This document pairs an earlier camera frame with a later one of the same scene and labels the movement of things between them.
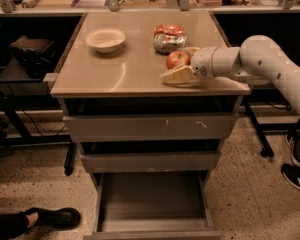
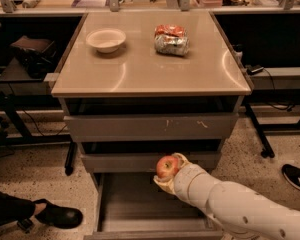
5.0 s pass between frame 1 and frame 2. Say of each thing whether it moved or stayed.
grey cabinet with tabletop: stayed
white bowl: stayed
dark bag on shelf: stayed
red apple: moved
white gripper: moved
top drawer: stayed
